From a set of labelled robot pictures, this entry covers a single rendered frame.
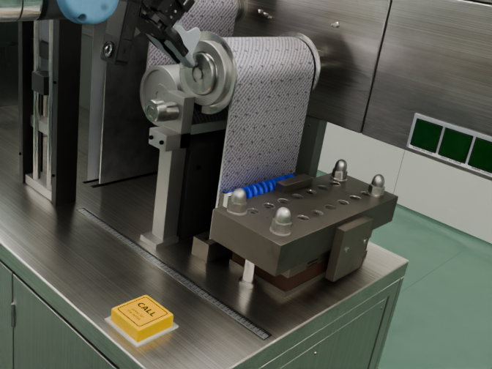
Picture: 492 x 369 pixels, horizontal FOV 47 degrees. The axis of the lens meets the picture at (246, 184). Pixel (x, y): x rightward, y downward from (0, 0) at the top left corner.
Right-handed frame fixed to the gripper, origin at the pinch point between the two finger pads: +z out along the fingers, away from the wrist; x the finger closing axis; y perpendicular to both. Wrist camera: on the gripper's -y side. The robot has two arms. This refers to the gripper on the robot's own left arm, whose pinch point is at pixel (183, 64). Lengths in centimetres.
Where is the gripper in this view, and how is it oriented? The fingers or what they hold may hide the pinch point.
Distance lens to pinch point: 103.6
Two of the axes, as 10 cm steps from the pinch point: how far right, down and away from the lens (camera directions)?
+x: -7.2, -3.6, 5.9
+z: 4.2, 4.5, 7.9
